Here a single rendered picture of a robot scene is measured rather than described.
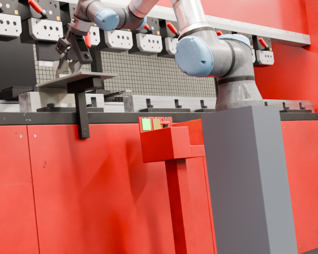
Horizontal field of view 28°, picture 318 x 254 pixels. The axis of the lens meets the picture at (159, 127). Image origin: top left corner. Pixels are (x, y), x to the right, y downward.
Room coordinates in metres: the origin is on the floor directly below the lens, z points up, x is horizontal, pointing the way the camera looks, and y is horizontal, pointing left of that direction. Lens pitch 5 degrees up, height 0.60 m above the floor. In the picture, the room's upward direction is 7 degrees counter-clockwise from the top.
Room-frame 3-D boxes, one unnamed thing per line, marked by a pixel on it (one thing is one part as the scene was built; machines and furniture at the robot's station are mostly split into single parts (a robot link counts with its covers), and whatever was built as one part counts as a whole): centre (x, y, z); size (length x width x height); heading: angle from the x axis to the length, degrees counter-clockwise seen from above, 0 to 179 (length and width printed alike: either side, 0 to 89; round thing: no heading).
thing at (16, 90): (2.56, 0.52, 1.01); 0.26 x 0.12 x 0.05; 49
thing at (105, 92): (2.91, 0.21, 1.01); 0.26 x 0.12 x 0.05; 49
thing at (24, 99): (2.50, 0.37, 0.92); 0.39 x 0.06 x 0.10; 139
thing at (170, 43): (3.04, -0.11, 1.26); 0.15 x 0.09 x 0.17; 139
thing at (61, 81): (2.36, 0.29, 1.00); 0.26 x 0.18 x 0.01; 49
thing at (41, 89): (2.45, 0.40, 0.99); 0.14 x 0.01 x 0.03; 139
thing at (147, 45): (2.89, 0.02, 1.26); 0.15 x 0.09 x 0.17; 139
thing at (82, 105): (2.33, 0.26, 0.88); 0.14 x 0.04 x 0.22; 49
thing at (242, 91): (1.96, -0.26, 0.82); 0.15 x 0.15 x 0.10
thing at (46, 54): (2.46, 0.40, 1.13); 0.10 x 0.02 x 0.10; 139
